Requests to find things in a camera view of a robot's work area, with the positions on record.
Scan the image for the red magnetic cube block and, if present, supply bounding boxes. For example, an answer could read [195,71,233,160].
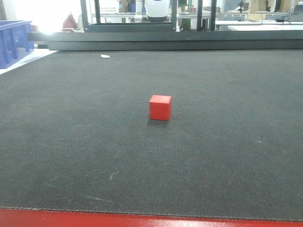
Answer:
[149,95,172,121]

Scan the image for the dark grey fabric mat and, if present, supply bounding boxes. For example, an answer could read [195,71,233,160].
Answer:
[0,50,303,221]

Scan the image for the red cone-shaped object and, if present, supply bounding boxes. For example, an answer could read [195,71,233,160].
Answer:
[62,14,77,32]

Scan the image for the white work table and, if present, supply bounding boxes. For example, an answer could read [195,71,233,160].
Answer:
[215,20,303,31]

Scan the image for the blue plastic storage bin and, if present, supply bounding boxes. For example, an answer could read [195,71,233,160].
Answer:
[0,20,35,69]

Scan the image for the black metal frame rack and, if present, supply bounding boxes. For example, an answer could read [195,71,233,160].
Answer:
[28,0,303,51]

